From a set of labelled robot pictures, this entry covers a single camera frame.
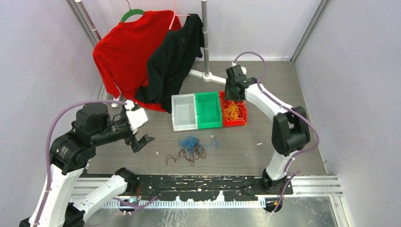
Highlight green plastic bin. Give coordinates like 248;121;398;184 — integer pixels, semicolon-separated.
195;91;223;129

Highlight white plastic bin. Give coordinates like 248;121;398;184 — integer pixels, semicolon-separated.
171;94;198;131

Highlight red plastic bin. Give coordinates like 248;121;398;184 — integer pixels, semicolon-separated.
218;91;247;127

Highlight pink clothes hanger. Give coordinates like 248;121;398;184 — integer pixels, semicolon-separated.
169;0;190;30

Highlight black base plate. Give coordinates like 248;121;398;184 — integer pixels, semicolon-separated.
123;175;293;202

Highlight green clothes hanger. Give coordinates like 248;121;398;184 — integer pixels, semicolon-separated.
120;0;145;23

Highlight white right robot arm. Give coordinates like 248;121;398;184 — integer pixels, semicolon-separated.
225;63;311;194

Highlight blue cable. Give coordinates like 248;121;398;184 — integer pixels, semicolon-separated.
178;134;220;153

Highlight red shirt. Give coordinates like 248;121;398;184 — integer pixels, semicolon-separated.
93;10;182;99

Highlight brown cable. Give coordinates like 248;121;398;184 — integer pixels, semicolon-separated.
165;142;208;166

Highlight black shirt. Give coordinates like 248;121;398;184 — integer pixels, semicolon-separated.
134;14;204;113

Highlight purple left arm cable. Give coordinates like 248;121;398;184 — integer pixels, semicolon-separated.
31;99;129;227

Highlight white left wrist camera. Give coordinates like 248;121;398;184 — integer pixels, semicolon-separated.
124;100;149;134

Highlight white clothes rack stand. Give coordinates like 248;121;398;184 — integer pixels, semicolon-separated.
111;0;226;108

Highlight yellow cables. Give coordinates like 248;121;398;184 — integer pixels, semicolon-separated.
221;100;246;124

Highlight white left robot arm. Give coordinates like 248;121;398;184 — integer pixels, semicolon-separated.
20;100;153;227

